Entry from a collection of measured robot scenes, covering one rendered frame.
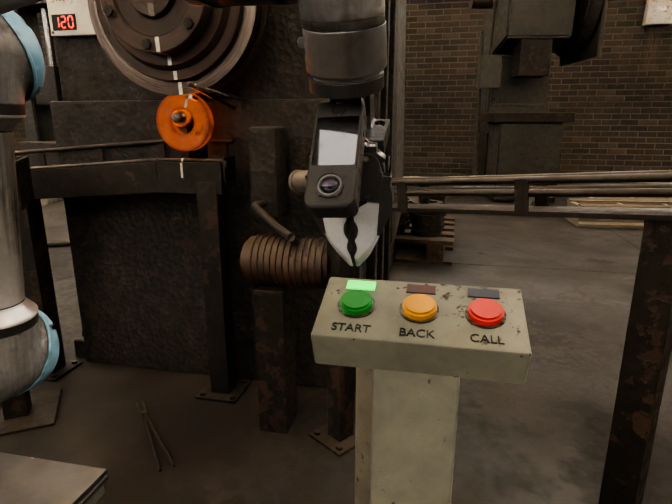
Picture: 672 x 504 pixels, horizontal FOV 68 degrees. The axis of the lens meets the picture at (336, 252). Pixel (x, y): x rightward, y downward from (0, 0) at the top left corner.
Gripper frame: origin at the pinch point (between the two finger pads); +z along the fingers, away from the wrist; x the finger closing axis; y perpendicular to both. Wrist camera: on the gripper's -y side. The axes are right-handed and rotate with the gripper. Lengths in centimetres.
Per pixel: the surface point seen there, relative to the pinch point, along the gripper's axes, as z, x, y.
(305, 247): 34, 22, 50
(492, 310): 5.7, -15.7, -0.5
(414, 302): 5.6, -6.9, 0.0
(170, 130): 13, 64, 74
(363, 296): 5.6, -0.8, 0.4
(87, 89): 7, 99, 91
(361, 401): 30.2, 1.0, 4.3
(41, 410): 79, 100, 27
